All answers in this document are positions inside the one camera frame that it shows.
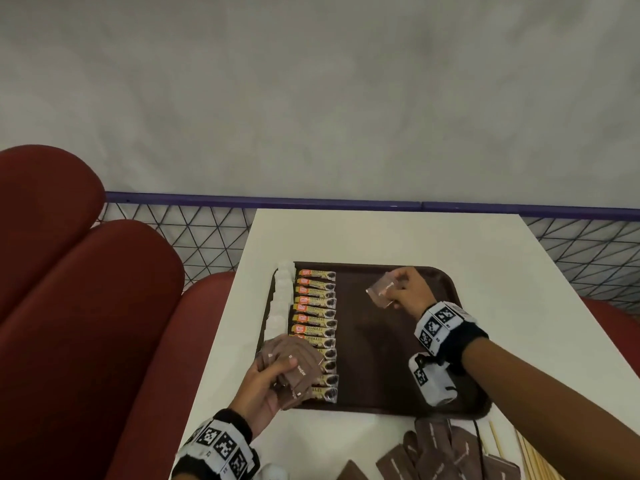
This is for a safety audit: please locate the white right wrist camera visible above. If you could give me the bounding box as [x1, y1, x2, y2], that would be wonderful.
[407, 352, 459, 408]

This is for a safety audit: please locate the pile of brown sugar packets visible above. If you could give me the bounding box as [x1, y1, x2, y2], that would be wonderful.
[335, 418, 523, 480]

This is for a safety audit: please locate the purple mesh railing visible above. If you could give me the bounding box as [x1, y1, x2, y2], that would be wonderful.
[92, 192, 640, 315]

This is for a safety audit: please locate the brown plastic tray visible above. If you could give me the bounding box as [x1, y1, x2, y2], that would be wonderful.
[259, 261, 493, 421]

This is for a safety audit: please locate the row of white sachets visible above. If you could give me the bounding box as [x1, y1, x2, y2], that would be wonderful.
[267, 260, 297, 341]

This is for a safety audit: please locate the handful of brown sugar packets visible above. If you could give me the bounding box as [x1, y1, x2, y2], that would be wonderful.
[255, 334, 326, 411]

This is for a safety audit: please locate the right wristband with marker tags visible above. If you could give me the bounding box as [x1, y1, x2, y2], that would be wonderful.
[413, 301, 490, 375]

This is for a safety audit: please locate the person's right forearm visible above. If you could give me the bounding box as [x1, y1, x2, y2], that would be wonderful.
[459, 337, 640, 480]

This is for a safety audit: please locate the left wristband with marker tags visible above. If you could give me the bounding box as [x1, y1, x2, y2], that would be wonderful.
[172, 408, 261, 480]

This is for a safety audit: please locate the single brown sugar sachet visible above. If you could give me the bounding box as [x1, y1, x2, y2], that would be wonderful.
[365, 273, 401, 309]

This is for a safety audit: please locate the wristband with marker tags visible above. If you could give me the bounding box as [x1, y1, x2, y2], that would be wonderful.
[172, 408, 261, 480]
[413, 301, 490, 375]

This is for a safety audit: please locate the red padded chair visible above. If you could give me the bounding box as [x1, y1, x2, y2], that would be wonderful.
[579, 297, 640, 378]
[0, 144, 236, 480]

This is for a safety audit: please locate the row of coffee stick packets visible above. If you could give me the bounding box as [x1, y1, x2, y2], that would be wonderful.
[289, 267, 341, 403]

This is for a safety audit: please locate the person's left hand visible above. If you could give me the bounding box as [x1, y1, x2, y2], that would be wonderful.
[229, 352, 301, 441]

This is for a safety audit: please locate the person's right hand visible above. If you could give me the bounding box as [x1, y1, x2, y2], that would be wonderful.
[387, 267, 435, 323]

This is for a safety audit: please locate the bundle of wooden stir sticks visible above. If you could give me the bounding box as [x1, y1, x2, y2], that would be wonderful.
[515, 429, 566, 480]

